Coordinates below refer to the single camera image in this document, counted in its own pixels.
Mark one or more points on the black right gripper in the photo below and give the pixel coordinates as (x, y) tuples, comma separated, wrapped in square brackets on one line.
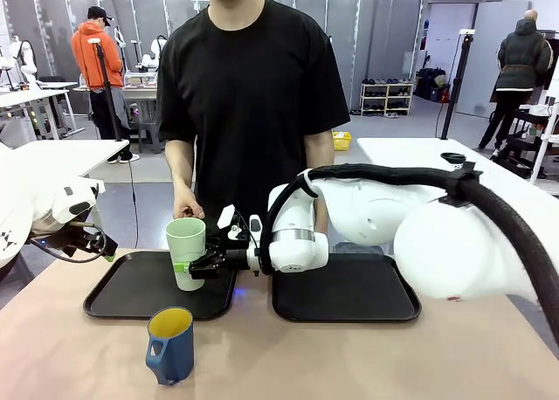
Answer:
[(236, 260)]

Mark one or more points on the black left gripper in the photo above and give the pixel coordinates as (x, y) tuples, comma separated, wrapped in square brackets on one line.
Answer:
[(65, 242)]

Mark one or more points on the pale green tumbler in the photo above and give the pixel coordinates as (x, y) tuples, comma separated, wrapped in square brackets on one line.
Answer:
[(185, 247)]

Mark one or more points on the blue mug yellow inside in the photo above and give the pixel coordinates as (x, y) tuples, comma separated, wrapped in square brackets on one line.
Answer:
[(177, 352)]

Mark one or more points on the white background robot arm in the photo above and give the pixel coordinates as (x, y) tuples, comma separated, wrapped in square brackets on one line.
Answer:
[(155, 55), (24, 64)]

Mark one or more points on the person's right forearm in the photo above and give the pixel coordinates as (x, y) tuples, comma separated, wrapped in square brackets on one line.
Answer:
[(180, 168)]

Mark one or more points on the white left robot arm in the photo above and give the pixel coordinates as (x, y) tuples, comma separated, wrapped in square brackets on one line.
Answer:
[(17, 199)]

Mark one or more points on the person's left forearm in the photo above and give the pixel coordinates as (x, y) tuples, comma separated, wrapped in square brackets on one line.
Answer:
[(319, 151)]

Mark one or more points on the person's right hand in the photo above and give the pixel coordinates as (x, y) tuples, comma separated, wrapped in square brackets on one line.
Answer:
[(188, 203)]

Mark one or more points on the black plastic tray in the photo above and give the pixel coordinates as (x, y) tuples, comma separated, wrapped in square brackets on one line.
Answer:
[(135, 286), (340, 295)]

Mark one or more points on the white table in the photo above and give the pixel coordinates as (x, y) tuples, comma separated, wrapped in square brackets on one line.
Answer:
[(65, 155), (406, 151)]

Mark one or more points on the black t-shirt torso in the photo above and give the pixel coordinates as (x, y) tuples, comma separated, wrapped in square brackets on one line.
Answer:
[(253, 112)]

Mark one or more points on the black tripod pole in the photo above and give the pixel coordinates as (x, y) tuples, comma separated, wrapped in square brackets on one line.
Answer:
[(107, 90), (454, 90)]

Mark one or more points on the cluttered background workbench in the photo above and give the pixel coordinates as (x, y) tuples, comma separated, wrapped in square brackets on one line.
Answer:
[(140, 94)]

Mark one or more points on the white background desk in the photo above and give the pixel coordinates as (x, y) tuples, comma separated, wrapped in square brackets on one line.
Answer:
[(30, 96)]

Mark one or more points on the yellow plastic basket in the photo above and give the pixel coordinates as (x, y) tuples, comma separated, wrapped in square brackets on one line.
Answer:
[(341, 140)]

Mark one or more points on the person in orange hoodie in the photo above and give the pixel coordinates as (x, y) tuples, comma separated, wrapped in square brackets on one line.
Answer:
[(94, 59)]

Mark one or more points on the white shoe rack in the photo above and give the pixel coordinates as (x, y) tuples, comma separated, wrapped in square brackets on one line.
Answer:
[(386, 98)]

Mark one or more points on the speckled paper cup black lid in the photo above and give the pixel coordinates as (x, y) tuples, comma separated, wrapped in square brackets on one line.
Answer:
[(452, 159)]

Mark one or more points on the black bags pile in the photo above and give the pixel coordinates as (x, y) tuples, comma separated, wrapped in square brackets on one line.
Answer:
[(430, 85)]

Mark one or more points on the black trolley cart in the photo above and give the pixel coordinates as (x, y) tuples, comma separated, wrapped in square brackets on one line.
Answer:
[(519, 142)]

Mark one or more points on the person in dark jacket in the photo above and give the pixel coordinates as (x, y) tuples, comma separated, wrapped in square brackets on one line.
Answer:
[(522, 59)]

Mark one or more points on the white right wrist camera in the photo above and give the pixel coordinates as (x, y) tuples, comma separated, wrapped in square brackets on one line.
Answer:
[(236, 225)]

